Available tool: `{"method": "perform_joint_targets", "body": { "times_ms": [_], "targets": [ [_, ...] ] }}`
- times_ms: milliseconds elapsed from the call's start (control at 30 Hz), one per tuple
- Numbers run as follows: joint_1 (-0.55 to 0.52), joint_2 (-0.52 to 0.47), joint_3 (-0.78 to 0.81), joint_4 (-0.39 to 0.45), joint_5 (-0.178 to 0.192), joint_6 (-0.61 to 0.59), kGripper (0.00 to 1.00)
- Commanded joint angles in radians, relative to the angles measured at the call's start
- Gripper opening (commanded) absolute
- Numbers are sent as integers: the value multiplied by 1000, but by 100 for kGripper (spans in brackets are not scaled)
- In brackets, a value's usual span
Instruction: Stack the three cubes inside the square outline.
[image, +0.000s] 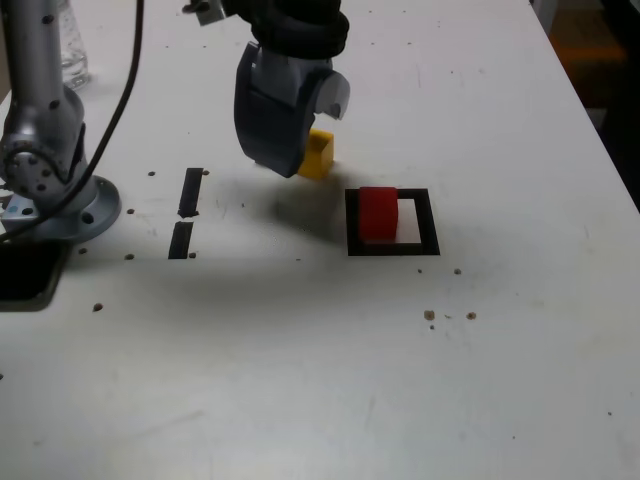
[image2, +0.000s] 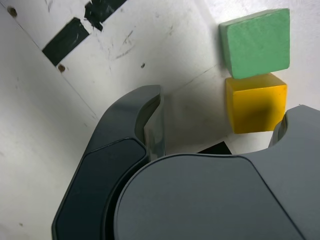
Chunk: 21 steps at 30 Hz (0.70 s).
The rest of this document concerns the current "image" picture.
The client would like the orange box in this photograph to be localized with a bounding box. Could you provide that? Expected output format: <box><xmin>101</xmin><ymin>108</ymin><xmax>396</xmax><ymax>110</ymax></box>
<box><xmin>549</xmin><ymin>7</ymin><xmax>629</xmax><ymax>65</ymax></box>

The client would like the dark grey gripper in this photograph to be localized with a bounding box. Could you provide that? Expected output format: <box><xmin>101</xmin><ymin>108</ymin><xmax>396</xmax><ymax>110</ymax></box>
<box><xmin>232</xmin><ymin>41</ymin><xmax>352</xmax><ymax>180</ymax></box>

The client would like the red cube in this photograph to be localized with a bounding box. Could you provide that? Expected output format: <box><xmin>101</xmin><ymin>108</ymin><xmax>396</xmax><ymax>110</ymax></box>
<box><xmin>357</xmin><ymin>186</ymin><xmax>400</xmax><ymax>242</ymax></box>

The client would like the black tape strip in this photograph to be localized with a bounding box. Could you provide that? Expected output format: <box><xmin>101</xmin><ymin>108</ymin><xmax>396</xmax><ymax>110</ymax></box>
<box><xmin>167</xmin><ymin>167</ymin><xmax>205</xmax><ymax>261</ymax></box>

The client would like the dark flat box grey rim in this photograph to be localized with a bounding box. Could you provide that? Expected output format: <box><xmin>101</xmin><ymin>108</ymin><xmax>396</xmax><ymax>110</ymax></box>
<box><xmin>0</xmin><ymin>240</ymin><xmax>70</xmax><ymax>312</ymax></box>

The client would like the yellow cube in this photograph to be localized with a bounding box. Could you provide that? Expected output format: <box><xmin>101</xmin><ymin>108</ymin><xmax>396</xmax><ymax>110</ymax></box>
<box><xmin>296</xmin><ymin>128</ymin><xmax>335</xmax><ymax>180</ymax></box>

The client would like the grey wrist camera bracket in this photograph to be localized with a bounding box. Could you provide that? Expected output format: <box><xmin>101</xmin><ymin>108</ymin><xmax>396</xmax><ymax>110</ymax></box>
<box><xmin>181</xmin><ymin>0</ymin><xmax>227</xmax><ymax>26</ymax></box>

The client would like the black tape square outline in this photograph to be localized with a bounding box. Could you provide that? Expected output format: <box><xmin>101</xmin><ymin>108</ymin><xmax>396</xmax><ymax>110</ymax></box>
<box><xmin>344</xmin><ymin>187</ymin><xmax>441</xmax><ymax>258</ymax></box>

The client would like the clear plastic bottle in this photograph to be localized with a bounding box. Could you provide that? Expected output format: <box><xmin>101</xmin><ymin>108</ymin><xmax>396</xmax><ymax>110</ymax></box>
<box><xmin>59</xmin><ymin>0</ymin><xmax>91</xmax><ymax>91</ymax></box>

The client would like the thick black cable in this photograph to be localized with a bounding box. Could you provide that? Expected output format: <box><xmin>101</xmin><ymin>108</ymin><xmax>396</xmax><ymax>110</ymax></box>
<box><xmin>0</xmin><ymin>0</ymin><xmax>146</xmax><ymax>244</ymax></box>

